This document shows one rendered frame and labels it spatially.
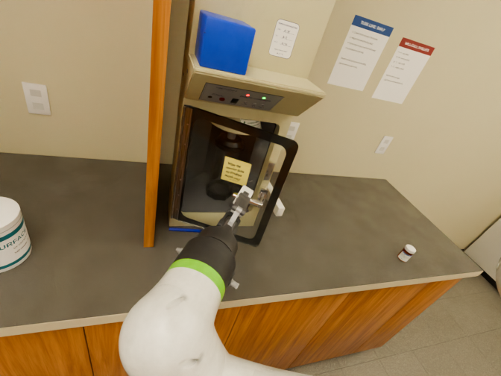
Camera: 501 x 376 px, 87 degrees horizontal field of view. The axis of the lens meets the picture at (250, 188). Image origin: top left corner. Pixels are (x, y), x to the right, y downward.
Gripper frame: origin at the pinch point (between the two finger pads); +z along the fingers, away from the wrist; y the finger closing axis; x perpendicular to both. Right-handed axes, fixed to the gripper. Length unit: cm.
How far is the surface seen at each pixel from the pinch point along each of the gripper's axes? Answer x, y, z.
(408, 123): -60, 24, 117
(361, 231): -55, -18, 54
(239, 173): 4.0, -2.9, 12.9
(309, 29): 8.2, 35.1, 25.2
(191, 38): 29.0, 21.2, 11.2
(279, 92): 6.0, 21.5, 12.9
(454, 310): -208, -75, 134
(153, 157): 23.9, -5.2, 1.2
